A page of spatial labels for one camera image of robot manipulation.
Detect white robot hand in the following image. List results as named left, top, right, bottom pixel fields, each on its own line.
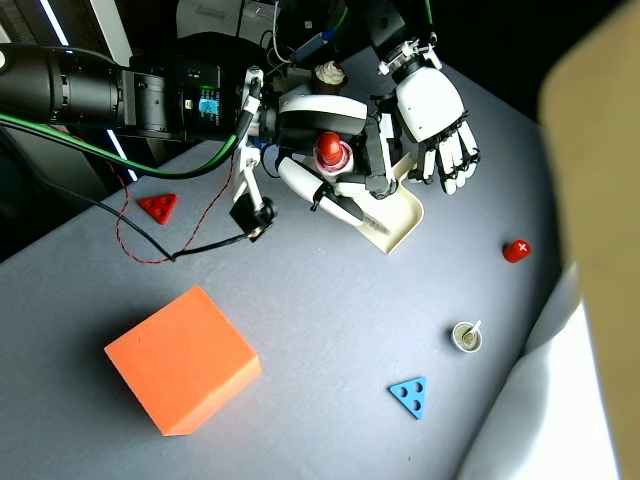
left=272, top=92, right=401, bottom=229
left=372, top=62, right=482, bottom=196

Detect cream hand broom grey bristles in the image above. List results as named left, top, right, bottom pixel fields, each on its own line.
left=313, top=131, right=391, bottom=237

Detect cream plastic dustpan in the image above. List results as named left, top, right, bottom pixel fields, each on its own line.
left=359, top=152, right=425, bottom=255

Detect toy cupcake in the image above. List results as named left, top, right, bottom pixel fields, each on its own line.
left=312, top=60, right=349, bottom=96

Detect grey adapter with blue end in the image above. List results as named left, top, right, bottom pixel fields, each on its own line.
left=291, top=28, right=335, bottom=62

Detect blurred beige panel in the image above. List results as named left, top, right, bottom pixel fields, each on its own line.
left=537, top=0, right=640, bottom=480

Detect red cylinder with white cross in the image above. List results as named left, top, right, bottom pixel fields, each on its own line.
left=502, top=238, right=533, bottom=264

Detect red triangle block with holes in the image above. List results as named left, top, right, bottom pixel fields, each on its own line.
left=138, top=192, right=179, bottom=226

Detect grey table cloth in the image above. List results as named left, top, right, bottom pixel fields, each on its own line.
left=0, top=49, right=584, bottom=480

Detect small toy bowl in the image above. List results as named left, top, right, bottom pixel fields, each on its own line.
left=451, top=320, right=484, bottom=354

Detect white light strip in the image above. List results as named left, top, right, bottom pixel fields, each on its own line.
left=39, top=0, right=139, bottom=182

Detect orange foam block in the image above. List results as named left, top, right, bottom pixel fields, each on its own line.
left=103, top=285, right=262, bottom=437

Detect blue triangle block with holes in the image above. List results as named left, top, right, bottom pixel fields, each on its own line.
left=388, top=376, right=429, bottom=421

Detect white robot body shell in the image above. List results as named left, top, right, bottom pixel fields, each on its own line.
left=457, top=264, right=621, bottom=480

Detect white cable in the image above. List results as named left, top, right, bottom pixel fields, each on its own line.
left=260, top=0, right=297, bottom=66

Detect white post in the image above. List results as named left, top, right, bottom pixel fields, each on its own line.
left=89, top=0, right=135, bottom=64

